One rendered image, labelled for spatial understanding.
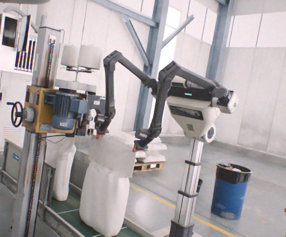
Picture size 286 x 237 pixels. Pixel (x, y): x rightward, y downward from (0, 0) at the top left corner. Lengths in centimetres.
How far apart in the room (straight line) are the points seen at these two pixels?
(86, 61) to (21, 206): 115
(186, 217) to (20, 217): 125
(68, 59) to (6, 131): 292
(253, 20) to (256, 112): 312
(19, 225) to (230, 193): 259
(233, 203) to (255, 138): 628
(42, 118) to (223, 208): 271
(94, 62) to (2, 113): 307
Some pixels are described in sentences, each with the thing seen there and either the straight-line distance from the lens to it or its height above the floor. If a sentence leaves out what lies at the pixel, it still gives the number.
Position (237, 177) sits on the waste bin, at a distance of 391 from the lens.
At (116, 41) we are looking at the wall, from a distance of 763.
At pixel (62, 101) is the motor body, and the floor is 127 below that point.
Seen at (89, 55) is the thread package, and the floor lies 161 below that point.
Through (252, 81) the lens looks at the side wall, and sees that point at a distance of 1035.
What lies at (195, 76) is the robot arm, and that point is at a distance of 171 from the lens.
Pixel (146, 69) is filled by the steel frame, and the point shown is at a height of 213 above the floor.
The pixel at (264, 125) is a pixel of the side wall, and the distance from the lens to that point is 1004.
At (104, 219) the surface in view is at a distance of 214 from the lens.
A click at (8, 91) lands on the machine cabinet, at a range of 492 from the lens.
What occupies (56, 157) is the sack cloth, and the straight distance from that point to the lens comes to 260.
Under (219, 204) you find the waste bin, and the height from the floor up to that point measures 16.
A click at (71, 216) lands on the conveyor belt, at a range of 243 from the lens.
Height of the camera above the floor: 140
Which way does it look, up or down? 5 degrees down
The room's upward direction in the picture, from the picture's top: 9 degrees clockwise
